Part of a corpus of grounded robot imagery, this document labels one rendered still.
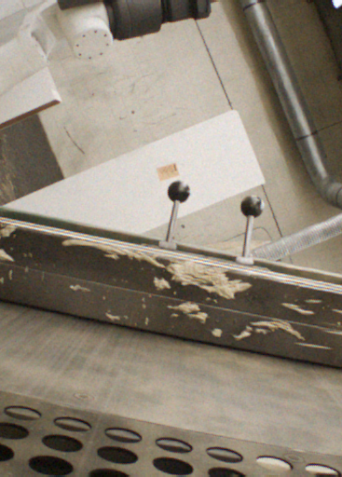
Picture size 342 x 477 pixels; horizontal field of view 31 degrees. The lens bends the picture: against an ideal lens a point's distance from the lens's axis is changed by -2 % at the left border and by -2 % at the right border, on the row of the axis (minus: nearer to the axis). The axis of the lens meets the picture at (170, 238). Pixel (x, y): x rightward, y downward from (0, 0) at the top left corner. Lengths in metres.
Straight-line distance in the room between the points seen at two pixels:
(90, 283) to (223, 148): 4.00
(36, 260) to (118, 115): 8.39
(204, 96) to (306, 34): 1.74
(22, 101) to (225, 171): 2.18
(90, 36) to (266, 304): 0.55
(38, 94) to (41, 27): 4.77
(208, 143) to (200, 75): 4.52
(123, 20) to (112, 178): 3.57
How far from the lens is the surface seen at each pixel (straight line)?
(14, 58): 1.00
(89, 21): 0.97
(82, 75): 9.03
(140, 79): 8.96
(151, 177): 4.51
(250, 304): 0.56
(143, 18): 1.00
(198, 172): 4.52
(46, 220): 1.19
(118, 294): 0.56
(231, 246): 6.72
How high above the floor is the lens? 1.43
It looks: 2 degrees down
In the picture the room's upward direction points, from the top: 68 degrees clockwise
